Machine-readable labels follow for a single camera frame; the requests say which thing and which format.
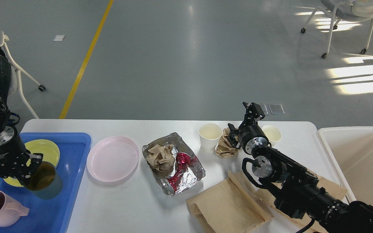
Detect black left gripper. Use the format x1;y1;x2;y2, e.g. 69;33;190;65
0;126;43;187

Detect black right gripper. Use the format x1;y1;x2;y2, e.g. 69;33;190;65
227;102;269;155

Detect dark green mug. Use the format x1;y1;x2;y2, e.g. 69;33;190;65
25;161;63;200

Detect pink plate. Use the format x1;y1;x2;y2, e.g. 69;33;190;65
87;136;140;183

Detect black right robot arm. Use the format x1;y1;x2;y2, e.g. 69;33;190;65
228;102;373;233

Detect crumpled brown paper ball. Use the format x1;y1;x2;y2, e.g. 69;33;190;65
216;128;238;158

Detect white paper cup right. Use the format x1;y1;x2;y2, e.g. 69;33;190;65
262;125;282;147

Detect white paper cup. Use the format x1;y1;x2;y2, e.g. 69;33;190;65
262;125;282;147
198;123;223;153

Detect white paper cup left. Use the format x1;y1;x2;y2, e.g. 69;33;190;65
198;123;223;153

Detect yellow plate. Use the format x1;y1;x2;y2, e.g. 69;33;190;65
4;139;60;187

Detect blue plastic tray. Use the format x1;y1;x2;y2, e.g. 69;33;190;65
0;132;91;233

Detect brown paper bag rear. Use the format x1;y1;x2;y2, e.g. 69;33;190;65
255;169;347;233

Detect brown paper bag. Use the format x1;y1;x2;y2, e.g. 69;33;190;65
255;169;347;233
186;172;274;233

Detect aluminium foil tray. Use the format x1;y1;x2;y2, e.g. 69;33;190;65
142;132;206;196

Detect brown paper bag front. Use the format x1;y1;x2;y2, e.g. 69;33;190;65
186;172;274;233

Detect crumpled brown paper in tray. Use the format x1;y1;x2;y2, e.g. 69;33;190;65
146;144;175;172

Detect white plastic bin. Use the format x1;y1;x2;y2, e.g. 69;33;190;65
317;126;373;206

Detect white chair right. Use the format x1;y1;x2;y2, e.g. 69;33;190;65
300;0;373;59

